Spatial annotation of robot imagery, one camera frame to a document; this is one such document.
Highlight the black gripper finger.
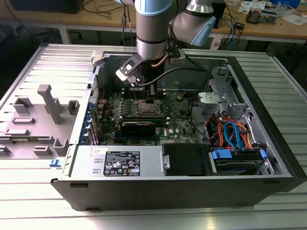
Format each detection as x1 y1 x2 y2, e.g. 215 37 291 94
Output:
146 83 158 99

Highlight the metal socket cover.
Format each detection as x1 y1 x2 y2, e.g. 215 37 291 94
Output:
136 98 163 117

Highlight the silver CPU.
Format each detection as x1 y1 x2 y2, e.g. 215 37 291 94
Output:
141 102 156 113

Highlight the CPU socket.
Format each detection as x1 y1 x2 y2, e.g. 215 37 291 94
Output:
135 97 165 117

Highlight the finned CPU cooler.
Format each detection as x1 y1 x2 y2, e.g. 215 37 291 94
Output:
247 7 262 24

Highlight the green motherboard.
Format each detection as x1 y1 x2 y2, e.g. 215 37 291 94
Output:
95 89 209 147

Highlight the graphics expansion card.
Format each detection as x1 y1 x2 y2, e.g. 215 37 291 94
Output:
119 121 156 138

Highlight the grey corner fixture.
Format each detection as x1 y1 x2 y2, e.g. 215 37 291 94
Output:
91 51 109 67

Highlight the black upright box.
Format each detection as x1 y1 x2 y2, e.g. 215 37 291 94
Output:
213 1 227 29

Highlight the hard disk in blue carrier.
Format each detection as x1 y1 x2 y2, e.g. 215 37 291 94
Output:
210 147 268 175

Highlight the silver power supply unit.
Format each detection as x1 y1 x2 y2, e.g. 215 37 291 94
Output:
69 145 166 178

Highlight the black PC case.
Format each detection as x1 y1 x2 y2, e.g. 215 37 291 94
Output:
50 49 307 212

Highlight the printed white paper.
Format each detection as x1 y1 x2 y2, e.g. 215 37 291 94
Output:
238 1 267 12

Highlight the grey parts rack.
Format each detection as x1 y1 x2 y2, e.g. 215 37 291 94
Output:
0 84 81 160

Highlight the wooden desk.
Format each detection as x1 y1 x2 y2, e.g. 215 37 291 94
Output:
0 0 307 45

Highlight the black computer tower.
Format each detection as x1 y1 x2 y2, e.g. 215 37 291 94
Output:
11 0 84 14

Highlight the grey electronic device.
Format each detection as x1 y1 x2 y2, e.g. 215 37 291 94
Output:
260 4 283 24

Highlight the white paper sheet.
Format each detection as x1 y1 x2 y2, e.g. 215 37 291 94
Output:
282 13 307 26

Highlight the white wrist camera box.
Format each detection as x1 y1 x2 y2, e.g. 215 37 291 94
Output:
115 57 142 86

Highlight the black camera cable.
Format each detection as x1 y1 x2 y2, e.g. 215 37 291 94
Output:
138 66 208 86

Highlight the small grey wrist camera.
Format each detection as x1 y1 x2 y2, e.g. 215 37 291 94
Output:
167 47 186 66

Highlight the black wire loop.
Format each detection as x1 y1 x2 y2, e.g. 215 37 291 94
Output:
179 82 201 96

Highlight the silver metal bracket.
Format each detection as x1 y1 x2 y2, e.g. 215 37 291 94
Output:
197 92 228 113

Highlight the red orange wire bundle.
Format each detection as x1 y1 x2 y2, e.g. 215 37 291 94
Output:
205 114 225 146

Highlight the blue data wire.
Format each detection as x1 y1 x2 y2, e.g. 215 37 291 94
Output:
224 121 243 150

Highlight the orange power wire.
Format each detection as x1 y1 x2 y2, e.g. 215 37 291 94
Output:
219 117 255 150

